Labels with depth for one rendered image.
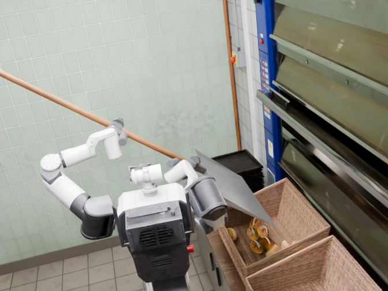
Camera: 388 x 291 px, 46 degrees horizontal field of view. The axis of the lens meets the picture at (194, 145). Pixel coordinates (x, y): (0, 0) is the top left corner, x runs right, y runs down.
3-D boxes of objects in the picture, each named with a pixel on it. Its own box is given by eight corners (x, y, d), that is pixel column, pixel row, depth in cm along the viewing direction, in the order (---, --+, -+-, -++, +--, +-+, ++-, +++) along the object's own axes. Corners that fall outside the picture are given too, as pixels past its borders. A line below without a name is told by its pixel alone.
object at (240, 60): (242, 62, 317) (241, 48, 313) (247, 66, 308) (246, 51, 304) (232, 64, 316) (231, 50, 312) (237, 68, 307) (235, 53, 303)
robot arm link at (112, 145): (107, 152, 203) (104, 161, 192) (99, 130, 199) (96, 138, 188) (131, 145, 203) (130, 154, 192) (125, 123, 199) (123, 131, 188)
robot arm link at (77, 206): (85, 208, 184) (109, 228, 179) (68, 219, 178) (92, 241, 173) (88, 188, 177) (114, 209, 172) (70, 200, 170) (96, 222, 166)
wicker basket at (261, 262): (289, 213, 292) (287, 175, 280) (333, 268, 242) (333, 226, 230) (216, 231, 285) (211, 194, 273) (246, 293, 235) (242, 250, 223)
